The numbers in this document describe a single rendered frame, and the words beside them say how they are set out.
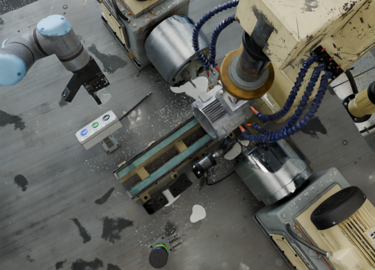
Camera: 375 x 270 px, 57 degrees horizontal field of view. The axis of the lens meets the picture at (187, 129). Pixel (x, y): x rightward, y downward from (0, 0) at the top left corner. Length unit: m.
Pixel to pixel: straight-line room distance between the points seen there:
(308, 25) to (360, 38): 0.23
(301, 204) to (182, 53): 0.71
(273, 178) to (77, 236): 0.87
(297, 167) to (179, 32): 0.68
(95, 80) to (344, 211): 0.90
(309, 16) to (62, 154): 1.22
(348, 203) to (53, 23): 1.02
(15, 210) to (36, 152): 0.26
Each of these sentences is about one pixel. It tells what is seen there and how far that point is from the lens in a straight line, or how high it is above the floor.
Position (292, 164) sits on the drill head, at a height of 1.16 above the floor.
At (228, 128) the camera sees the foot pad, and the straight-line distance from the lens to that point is 1.36.
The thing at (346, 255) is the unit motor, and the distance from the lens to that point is 1.19.
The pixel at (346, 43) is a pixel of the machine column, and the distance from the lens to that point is 1.07.
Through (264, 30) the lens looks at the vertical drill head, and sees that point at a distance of 0.88.
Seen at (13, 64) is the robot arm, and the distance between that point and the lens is 1.06.
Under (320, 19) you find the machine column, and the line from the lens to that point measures 0.85.
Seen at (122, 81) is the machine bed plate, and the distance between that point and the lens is 1.72.
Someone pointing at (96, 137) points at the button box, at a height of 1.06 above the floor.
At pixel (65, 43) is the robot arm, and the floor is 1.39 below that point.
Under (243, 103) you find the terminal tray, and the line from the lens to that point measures 1.33.
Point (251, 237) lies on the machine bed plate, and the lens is 1.62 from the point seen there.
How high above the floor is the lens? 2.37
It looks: 75 degrees down
